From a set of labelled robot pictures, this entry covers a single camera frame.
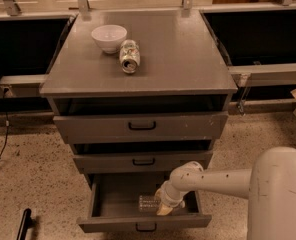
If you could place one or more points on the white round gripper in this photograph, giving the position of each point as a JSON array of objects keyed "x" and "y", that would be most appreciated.
[{"x": 169, "y": 197}]

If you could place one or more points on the clear plastic water bottle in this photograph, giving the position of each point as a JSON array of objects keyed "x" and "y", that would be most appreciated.
[{"x": 147, "y": 203}]

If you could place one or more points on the green white drink can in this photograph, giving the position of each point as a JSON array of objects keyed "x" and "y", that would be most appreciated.
[{"x": 129, "y": 56}]

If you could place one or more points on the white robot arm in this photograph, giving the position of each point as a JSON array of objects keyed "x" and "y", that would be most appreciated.
[{"x": 269, "y": 186}]

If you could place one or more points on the grey middle drawer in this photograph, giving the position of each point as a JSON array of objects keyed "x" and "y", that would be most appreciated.
[{"x": 139, "y": 162}]

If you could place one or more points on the grey drawer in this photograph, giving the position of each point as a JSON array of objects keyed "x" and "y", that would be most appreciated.
[
  {"x": 115, "y": 206},
  {"x": 140, "y": 127},
  {"x": 139, "y": 162}
]

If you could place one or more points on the grey bottom drawer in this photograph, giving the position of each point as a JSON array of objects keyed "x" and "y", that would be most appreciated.
[{"x": 115, "y": 206}]

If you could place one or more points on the grey top drawer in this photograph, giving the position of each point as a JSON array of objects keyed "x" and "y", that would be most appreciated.
[{"x": 140, "y": 127}]

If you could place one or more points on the grey drawer cabinet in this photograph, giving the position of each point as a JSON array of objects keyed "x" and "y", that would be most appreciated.
[{"x": 181, "y": 71}]

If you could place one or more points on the white ceramic bowl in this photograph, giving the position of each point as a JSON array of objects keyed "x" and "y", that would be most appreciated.
[{"x": 109, "y": 37}]

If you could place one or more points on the black handle bar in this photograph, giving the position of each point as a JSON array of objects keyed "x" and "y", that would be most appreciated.
[{"x": 25, "y": 224}]

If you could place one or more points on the metal bracket under rail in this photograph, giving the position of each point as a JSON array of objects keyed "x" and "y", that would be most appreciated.
[{"x": 244, "y": 88}]

